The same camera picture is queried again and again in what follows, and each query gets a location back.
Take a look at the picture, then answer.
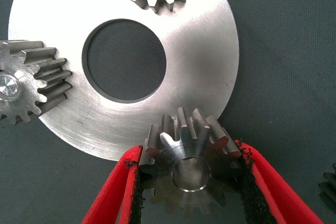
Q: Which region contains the dark grey table cloth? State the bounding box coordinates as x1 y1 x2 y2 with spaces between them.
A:
0 0 336 224

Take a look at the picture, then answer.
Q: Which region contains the large steel gear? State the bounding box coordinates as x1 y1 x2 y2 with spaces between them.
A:
318 163 336 198

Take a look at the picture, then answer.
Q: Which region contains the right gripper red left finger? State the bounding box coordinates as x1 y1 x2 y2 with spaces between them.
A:
80 144 144 224

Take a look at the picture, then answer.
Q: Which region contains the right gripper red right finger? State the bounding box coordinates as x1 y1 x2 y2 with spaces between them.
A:
233 139 325 224

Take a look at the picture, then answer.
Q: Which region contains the round metal plate with hole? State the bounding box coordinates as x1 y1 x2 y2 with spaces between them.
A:
7 0 239 162

